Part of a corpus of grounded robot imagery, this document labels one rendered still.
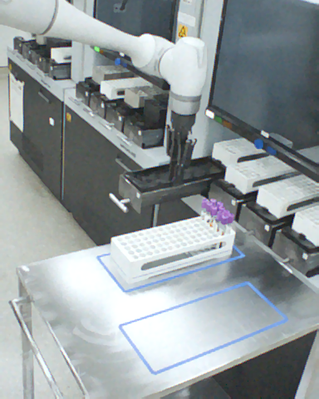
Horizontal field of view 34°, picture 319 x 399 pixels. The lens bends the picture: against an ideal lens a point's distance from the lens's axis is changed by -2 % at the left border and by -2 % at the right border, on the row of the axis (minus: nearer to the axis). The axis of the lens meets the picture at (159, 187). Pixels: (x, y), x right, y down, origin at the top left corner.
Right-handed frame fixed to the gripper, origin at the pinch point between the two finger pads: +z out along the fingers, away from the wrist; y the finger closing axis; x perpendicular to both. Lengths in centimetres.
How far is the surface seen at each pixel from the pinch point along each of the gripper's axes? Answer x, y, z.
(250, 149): -31.7, 1.3, -2.1
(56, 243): 1, 89, 84
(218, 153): -21.8, 6.3, 0.0
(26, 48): -12, 161, 3
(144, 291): 37, -41, 3
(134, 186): 12.7, 2.8, 3.8
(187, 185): -3.4, -2.2, 4.4
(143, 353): 47, -57, 3
